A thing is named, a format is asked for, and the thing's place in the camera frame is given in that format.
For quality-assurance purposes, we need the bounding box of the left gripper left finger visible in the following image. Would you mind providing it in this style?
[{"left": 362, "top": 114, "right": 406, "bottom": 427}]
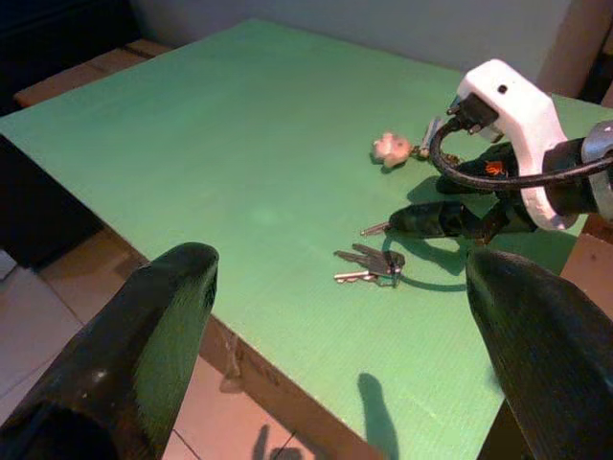
[{"left": 0, "top": 241, "right": 220, "bottom": 460}]

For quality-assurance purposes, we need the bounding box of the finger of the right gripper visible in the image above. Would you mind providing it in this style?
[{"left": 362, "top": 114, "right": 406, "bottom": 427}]
[
  {"left": 435, "top": 167, "right": 494, "bottom": 196},
  {"left": 389, "top": 199, "right": 484, "bottom": 240}
]

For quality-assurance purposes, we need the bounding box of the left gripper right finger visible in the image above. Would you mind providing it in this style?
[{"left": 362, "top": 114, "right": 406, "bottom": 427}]
[{"left": 465, "top": 248, "right": 613, "bottom": 460}]

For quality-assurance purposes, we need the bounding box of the small silver key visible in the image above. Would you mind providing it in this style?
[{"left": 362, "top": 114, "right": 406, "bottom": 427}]
[{"left": 360, "top": 220, "right": 393, "bottom": 238}]

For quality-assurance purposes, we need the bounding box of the silver carabiner clip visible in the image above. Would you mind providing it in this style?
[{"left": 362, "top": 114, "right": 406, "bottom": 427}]
[{"left": 415, "top": 116, "right": 444, "bottom": 160}]

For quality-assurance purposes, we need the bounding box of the upright brown cardboard panel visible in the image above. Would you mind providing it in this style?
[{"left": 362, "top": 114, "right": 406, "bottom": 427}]
[{"left": 538, "top": 0, "right": 613, "bottom": 100}]

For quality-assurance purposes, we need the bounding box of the green foam board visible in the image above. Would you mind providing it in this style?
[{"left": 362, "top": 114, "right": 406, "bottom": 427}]
[{"left": 0, "top": 18, "right": 613, "bottom": 460}]

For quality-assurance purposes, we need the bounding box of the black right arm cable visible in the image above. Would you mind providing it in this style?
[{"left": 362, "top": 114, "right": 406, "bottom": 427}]
[{"left": 429, "top": 92, "right": 613, "bottom": 191}]

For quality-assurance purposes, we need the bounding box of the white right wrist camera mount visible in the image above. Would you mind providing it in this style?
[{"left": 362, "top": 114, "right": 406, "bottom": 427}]
[{"left": 452, "top": 57, "right": 581, "bottom": 231}]

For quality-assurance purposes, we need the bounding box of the metal key ring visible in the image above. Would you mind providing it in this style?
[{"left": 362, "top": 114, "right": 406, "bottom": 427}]
[{"left": 380, "top": 249, "right": 407, "bottom": 289}]

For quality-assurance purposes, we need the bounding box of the pink plush keychain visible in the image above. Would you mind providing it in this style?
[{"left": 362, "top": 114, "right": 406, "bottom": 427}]
[{"left": 371, "top": 132, "right": 414, "bottom": 169}]

